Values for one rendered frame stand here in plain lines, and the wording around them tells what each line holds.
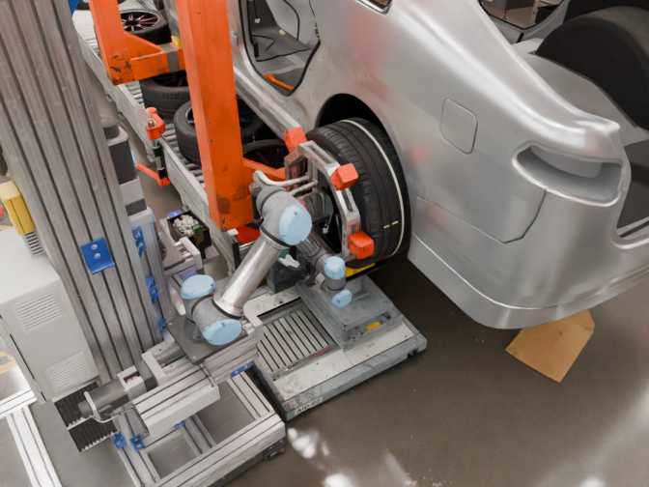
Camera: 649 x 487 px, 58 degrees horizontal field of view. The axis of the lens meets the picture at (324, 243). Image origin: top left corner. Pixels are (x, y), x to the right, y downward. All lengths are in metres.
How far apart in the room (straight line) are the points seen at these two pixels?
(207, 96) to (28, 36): 1.15
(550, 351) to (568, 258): 1.37
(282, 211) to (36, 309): 0.78
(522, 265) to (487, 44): 0.71
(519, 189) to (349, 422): 1.47
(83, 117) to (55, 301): 0.57
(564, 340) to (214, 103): 2.16
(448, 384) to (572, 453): 0.62
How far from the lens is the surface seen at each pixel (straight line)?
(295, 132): 2.64
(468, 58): 1.98
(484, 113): 1.91
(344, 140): 2.46
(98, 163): 1.79
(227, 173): 2.85
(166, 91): 4.50
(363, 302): 3.05
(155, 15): 5.95
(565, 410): 3.14
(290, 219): 1.77
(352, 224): 2.39
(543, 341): 3.36
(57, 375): 2.15
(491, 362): 3.20
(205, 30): 2.53
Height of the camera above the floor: 2.44
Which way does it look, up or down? 41 degrees down
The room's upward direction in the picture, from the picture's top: straight up
